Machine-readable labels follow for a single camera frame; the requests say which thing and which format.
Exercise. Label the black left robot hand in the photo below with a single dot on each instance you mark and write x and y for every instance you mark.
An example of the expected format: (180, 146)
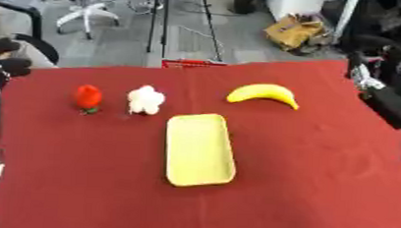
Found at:
(6, 66)

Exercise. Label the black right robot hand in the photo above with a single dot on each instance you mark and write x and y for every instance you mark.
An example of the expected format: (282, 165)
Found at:
(389, 103)

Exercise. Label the black office chair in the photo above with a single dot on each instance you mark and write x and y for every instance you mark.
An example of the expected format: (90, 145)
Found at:
(40, 42)

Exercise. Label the red toy strawberry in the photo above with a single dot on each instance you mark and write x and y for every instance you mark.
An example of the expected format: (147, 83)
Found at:
(88, 97)

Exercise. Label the white office chair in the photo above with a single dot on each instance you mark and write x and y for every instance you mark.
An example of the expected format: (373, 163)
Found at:
(88, 5)

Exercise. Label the brown paper bag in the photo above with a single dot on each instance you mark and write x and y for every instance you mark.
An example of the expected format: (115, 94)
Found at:
(294, 32)

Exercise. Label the yellow toy banana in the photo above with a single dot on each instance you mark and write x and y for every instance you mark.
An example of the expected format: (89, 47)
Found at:
(264, 91)

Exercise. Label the white cabinet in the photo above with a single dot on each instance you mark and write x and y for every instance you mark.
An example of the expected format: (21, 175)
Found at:
(296, 4)

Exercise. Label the white toy cauliflower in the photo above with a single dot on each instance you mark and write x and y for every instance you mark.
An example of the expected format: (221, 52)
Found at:
(145, 100)

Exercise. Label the black tripod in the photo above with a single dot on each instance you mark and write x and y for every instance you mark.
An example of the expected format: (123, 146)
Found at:
(164, 22)

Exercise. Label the red bar with markings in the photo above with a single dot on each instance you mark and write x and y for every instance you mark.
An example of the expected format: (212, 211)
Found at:
(190, 64)

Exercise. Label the pale yellow rectangular tray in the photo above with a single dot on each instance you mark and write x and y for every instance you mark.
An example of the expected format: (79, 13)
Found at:
(199, 150)

